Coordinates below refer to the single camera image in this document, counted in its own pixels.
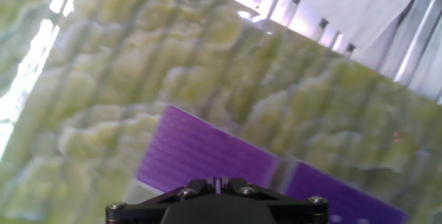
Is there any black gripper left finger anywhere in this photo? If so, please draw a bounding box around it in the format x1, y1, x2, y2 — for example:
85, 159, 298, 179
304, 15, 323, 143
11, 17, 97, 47
105, 178, 217, 224

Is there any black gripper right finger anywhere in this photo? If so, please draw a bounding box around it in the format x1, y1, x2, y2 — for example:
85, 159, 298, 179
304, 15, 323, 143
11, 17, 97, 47
220, 178, 329, 224

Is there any green marble pattern mat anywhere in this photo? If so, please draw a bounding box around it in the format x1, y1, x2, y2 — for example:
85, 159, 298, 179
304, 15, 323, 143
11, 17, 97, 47
0, 0, 442, 224

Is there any white paper sheet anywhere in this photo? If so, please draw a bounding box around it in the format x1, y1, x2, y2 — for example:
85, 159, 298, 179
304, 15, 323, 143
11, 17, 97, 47
276, 0, 438, 50

